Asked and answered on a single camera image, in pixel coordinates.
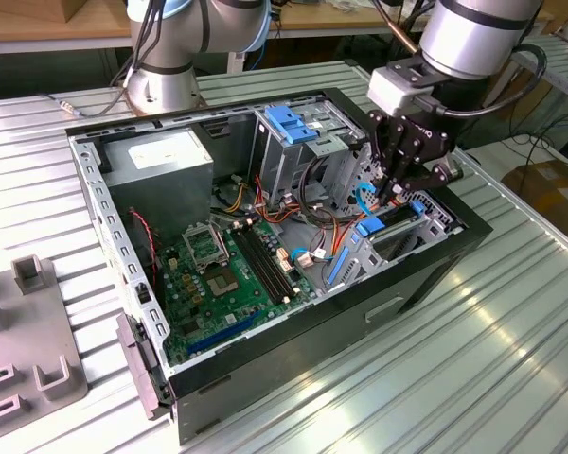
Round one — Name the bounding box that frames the wooden desk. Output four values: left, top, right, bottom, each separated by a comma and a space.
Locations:
0, 0, 555, 91

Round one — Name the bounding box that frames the green motherboard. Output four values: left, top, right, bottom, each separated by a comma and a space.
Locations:
153, 219, 321, 368

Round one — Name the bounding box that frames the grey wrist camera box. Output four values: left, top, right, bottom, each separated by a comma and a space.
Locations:
366, 63, 439, 118

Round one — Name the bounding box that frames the black camera cable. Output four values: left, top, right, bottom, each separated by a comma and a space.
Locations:
425, 42, 550, 119

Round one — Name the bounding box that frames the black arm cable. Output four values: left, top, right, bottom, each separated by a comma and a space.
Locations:
44, 0, 167, 118

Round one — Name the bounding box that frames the grey power supply unit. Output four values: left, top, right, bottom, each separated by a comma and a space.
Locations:
98, 127, 216, 242

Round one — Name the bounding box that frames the grey case side handle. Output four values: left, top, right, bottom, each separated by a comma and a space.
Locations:
115, 310, 174, 421

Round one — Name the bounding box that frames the blue expansion slot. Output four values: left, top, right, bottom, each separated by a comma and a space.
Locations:
185, 309, 261, 356

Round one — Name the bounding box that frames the grey parts rack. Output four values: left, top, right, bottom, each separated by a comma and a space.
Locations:
0, 253, 90, 434

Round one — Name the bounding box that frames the brown cardboard box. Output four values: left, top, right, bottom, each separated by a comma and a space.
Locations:
501, 159, 568, 240

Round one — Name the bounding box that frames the copper coloured tube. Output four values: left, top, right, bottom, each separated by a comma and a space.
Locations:
371, 0, 420, 53

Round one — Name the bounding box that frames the black RAM slot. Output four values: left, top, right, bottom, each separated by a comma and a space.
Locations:
230, 230, 279, 306
236, 228, 285, 304
241, 227, 291, 302
247, 225, 297, 299

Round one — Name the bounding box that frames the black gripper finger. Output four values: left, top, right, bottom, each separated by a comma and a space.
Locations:
389, 162, 464, 205
368, 110, 391, 205

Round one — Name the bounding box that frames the brown square base plate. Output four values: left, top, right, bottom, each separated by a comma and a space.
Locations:
116, 79, 204, 118

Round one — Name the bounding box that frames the plain cardboard box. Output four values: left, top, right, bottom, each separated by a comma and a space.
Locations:
59, 0, 129, 24

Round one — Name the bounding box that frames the thin blue wire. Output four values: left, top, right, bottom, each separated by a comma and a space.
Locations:
287, 246, 336, 264

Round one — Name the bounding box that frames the grey metal drive cage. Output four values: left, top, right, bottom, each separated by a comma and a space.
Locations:
245, 98, 371, 204

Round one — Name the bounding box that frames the blue data wire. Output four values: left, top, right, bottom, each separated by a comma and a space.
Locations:
353, 182, 379, 219

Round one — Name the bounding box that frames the yellow black wire bundle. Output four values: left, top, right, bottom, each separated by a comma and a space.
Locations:
210, 174, 250, 217

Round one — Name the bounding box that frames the black open PC case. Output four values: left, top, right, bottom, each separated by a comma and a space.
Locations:
63, 86, 494, 445

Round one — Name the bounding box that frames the hard disk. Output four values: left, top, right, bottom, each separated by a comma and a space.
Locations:
328, 201, 427, 288

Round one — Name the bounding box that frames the CPU socket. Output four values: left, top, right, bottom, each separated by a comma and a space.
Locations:
203, 265, 241, 300

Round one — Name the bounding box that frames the blue plastic drive latch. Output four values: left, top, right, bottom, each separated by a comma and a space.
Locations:
263, 105, 319, 147

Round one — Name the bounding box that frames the grey metal disk bay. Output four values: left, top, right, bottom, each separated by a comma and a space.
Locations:
321, 141, 465, 292

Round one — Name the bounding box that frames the metal socket cover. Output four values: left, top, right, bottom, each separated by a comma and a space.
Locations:
180, 221, 229, 271

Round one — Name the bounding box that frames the orange red power wire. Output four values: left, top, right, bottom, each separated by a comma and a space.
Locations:
333, 185, 408, 256

